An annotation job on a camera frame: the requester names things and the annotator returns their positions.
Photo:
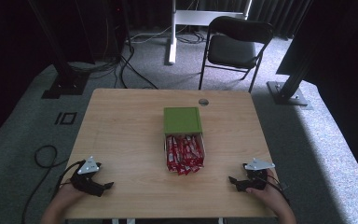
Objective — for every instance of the dark curtain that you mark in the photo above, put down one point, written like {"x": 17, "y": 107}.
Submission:
{"x": 276, "y": 12}

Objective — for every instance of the white desk frame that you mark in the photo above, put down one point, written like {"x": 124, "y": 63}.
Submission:
{"x": 195, "y": 17}

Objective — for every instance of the pile of red snack packets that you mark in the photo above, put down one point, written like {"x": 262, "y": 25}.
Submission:
{"x": 185, "y": 154}

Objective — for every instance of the grey round table grommet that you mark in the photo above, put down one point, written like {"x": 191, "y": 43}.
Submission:
{"x": 203, "y": 102}

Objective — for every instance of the green box lid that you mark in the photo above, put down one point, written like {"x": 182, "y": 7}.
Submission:
{"x": 182, "y": 120}

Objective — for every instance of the black folding chair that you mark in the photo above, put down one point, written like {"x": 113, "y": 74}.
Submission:
{"x": 232, "y": 49}

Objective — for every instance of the person's left hand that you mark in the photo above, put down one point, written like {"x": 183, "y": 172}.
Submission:
{"x": 68, "y": 196}

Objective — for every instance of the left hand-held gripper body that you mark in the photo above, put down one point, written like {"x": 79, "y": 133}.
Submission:
{"x": 85, "y": 183}

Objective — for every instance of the black metal stand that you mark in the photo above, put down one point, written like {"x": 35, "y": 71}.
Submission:
{"x": 287, "y": 91}
{"x": 65, "y": 81}

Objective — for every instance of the person's right hand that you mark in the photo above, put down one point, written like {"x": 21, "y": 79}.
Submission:
{"x": 270, "y": 196}

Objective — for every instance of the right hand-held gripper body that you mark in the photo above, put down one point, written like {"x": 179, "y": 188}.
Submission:
{"x": 256, "y": 180}

